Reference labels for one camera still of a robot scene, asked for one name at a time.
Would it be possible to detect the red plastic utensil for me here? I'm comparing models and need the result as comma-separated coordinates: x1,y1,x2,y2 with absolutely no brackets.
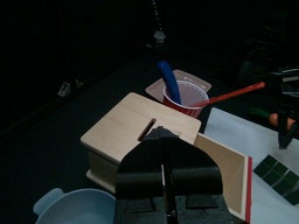
188,80,267,109

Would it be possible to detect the dark green sushi roll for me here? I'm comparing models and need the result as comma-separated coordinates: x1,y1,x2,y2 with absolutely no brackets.
253,154,299,207

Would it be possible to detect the toy carrot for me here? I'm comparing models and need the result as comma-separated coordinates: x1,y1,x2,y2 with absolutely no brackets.
247,106,298,131

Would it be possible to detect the wooden box with slot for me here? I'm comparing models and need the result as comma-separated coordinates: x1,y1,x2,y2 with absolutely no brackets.
79,92,203,195

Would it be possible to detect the tan plastic square container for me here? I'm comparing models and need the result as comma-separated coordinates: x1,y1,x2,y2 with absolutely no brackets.
144,68,212,103

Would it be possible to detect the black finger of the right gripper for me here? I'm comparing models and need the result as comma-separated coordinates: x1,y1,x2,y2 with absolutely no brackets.
275,111,290,151
286,121,299,147

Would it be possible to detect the wooden panel with red edge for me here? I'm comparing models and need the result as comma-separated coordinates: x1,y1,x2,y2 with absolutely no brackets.
192,132,254,224

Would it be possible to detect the blue plastic utensil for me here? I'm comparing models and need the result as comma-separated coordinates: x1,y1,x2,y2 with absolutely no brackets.
156,60,183,106

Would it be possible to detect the red plastic cup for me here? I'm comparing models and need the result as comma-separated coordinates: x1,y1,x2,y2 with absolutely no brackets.
162,80,211,119

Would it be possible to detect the hanging beaded cord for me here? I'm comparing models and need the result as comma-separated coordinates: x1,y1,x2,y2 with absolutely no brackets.
150,0,164,32

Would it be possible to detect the light blue bowl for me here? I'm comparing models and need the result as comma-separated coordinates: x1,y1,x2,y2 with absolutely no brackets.
32,187,118,224

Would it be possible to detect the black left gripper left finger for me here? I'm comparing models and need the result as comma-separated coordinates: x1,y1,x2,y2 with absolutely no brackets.
115,126,174,224

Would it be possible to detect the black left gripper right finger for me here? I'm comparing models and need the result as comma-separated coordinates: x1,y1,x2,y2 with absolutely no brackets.
159,126,236,224

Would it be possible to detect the white cutting board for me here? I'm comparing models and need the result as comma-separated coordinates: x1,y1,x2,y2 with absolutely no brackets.
203,107,299,224

